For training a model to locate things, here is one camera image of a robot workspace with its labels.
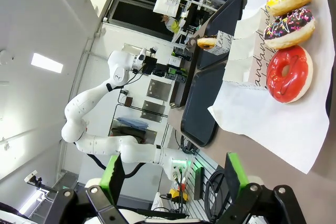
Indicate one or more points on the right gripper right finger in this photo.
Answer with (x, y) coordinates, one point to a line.
(235, 174)

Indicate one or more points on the plain brown glazed donut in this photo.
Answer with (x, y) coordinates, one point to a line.
(206, 43)

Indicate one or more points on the small camera on stand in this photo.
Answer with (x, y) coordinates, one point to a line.
(32, 179)

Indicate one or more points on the grey metal wall plate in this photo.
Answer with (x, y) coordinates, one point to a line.
(153, 111)
(158, 89)

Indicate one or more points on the yellow emergency stop box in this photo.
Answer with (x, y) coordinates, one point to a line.
(179, 195)

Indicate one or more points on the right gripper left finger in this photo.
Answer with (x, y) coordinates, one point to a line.
(110, 176)

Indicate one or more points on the chocolate sprinkle donut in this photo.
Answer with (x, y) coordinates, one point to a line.
(288, 28)

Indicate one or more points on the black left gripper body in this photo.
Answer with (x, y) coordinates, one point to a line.
(150, 65)

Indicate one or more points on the white script paper donut holder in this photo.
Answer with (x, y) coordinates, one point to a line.
(241, 73)

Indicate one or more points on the red glazed donut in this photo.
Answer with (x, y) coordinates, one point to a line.
(296, 77)

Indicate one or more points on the large white paper sheet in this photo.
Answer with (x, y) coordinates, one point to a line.
(262, 129)

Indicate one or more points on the rectangular ceiling light panel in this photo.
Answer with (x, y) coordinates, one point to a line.
(47, 63)

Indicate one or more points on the black plastic serving tray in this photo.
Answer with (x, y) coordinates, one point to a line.
(199, 108)
(223, 16)

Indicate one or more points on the background person yellow top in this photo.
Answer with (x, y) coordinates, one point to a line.
(173, 24)

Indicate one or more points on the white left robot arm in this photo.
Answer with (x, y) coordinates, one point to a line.
(86, 98)

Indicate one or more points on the doughnut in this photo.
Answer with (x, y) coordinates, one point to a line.
(221, 43)
(249, 23)
(244, 48)

